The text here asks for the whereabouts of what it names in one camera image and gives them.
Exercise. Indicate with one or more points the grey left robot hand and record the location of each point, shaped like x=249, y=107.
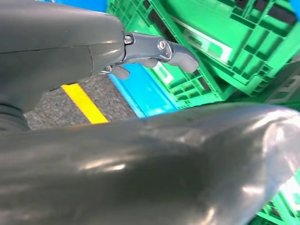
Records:
x=58, y=46

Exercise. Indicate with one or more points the blue metal shelf rack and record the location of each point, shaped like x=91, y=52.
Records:
x=145, y=93

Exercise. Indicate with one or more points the yellow tape square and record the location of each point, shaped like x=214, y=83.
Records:
x=84, y=104

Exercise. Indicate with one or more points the green plastic crate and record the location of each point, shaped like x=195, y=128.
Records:
x=277, y=214
x=234, y=34
x=163, y=76

